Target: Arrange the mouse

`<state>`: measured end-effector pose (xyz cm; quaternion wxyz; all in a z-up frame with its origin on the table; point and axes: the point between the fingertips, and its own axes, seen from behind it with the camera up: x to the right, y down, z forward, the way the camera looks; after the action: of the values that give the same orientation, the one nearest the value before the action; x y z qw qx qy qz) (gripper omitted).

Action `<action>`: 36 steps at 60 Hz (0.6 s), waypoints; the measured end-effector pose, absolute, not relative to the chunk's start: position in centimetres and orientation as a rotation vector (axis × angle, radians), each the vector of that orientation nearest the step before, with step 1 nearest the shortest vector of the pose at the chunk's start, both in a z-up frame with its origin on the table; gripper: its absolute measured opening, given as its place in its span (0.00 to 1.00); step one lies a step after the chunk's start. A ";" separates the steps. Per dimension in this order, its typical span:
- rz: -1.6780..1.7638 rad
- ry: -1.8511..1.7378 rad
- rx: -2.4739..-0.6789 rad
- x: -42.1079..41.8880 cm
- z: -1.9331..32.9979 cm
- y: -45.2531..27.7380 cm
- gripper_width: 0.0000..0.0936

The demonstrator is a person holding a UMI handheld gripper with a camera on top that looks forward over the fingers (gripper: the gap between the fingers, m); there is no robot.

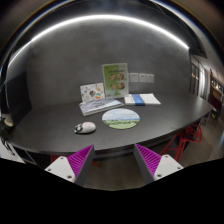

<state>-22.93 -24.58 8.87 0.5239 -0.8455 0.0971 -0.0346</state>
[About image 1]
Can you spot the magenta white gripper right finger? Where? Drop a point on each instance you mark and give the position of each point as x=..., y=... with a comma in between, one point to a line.
x=154, y=166

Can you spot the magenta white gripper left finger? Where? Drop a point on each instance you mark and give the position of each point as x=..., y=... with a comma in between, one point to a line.
x=74, y=167

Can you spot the white grey computer mouse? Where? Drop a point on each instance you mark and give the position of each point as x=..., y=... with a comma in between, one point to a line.
x=85, y=128

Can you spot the round landscape mouse pad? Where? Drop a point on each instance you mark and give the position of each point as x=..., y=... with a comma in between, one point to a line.
x=121, y=118

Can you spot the red metal stool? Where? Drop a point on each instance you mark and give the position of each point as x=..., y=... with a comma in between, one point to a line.
x=192, y=133

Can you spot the grey patterned keyboard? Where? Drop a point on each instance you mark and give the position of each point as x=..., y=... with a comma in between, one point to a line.
x=96, y=106

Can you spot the white blue stacked booklets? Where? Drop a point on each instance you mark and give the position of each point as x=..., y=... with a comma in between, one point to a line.
x=141, y=99

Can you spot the white card with coloured eggs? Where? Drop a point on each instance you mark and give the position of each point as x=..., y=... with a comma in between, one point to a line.
x=92, y=92

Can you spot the green white standing poster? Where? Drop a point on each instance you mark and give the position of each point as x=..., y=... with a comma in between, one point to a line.
x=116, y=80

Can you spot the white wall socket right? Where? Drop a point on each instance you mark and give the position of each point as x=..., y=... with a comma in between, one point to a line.
x=150, y=78

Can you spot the white wall socket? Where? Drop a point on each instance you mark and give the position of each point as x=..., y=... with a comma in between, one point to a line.
x=150, y=78
x=142, y=77
x=134, y=77

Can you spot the white wall socket middle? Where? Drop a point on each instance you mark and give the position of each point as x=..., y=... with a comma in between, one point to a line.
x=142, y=77

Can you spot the white wall socket left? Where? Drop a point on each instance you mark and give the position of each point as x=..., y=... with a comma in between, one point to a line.
x=134, y=77

